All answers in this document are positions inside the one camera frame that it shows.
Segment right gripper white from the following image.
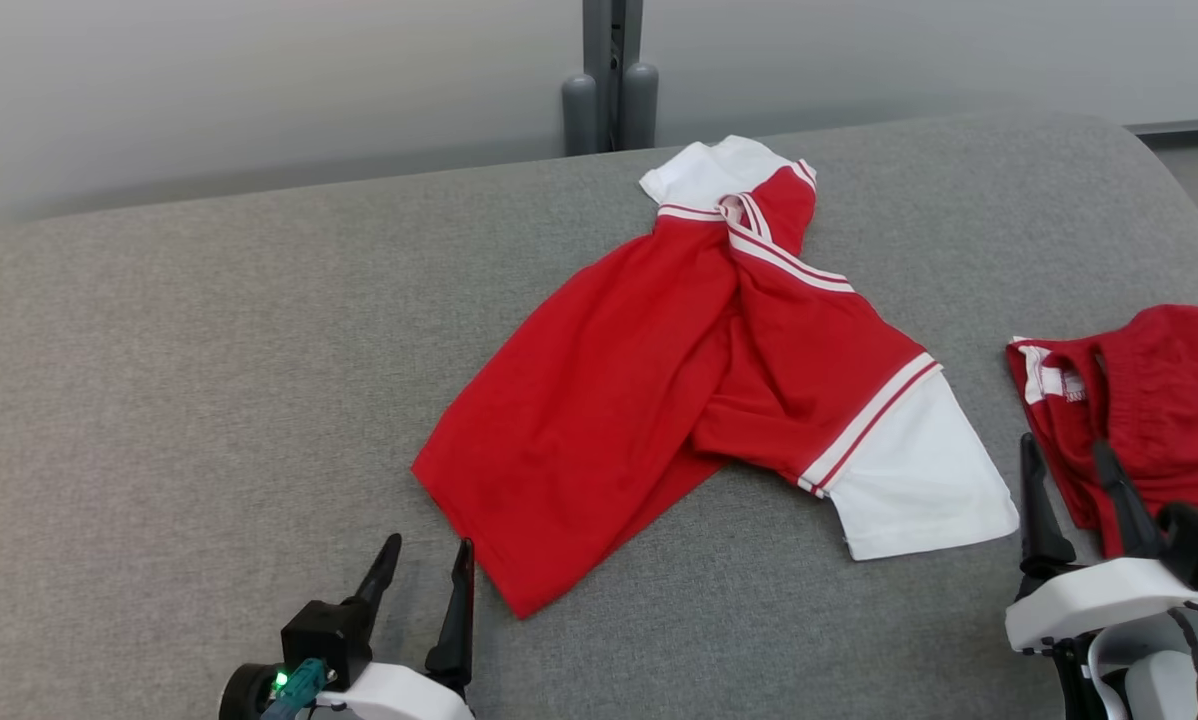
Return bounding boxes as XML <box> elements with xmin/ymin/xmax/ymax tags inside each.
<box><xmin>1004</xmin><ymin>432</ymin><xmax>1198</xmax><ymax>720</ymax></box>

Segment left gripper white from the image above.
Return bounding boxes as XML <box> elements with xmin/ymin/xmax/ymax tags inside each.
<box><xmin>218</xmin><ymin>533</ymin><xmax>477</xmax><ymax>720</ymax></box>

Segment red shorts with white stripe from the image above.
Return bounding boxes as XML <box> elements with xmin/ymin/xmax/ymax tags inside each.
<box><xmin>1005</xmin><ymin>304</ymin><xmax>1198</xmax><ymax>560</ymax></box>

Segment red basketball jersey white sleeves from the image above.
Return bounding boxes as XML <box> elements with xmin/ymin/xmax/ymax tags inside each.
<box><xmin>411</xmin><ymin>135</ymin><xmax>1021</xmax><ymax>620</ymax></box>

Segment left camera cable teal plug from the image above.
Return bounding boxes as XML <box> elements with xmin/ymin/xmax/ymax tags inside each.
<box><xmin>258</xmin><ymin>657</ymin><xmax>331</xmax><ymax>720</ymax></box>

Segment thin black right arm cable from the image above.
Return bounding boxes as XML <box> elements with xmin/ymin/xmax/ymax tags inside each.
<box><xmin>1166</xmin><ymin>605</ymin><xmax>1198</xmax><ymax>693</ymax></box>

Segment grey cylinder post foot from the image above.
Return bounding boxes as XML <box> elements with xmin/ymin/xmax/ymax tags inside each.
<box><xmin>622</xmin><ymin>62</ymin><xmax>660</xmax><ymax>151</ymax></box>
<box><xmin>561</xmin><ymin>74</ymin><xmax>598</xmax><ymax>158</ymax></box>

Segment grey metal partition post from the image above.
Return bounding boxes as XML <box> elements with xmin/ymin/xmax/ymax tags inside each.
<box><xmin>582</xmin><ymin>0</ymin><xmax>646</xmax><ymax>153</ymax></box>

